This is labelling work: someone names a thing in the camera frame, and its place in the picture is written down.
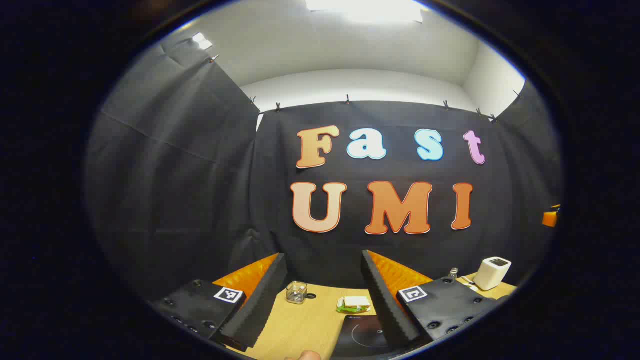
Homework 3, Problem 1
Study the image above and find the white toaster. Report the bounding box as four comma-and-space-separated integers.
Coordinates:
473, 257, 512, 291

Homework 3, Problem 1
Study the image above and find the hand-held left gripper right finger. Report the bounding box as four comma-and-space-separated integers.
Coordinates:
361, 250, 501, 351

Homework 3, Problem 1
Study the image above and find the black backdrop cloth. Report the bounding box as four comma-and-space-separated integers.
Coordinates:
85, 32, 563, 306

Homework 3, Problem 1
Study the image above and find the black induction cooktop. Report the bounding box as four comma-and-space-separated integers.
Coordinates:
331, 314, 396, 359

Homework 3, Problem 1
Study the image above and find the sandwich with lettuce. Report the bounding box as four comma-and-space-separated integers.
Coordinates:
336, 295, 372, 315

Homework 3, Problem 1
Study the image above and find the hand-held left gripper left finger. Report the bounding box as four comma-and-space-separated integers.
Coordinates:
150, 252, 289, 353

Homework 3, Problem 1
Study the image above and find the metal mesh holder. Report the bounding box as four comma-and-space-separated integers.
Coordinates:
286, 281, 309, 305

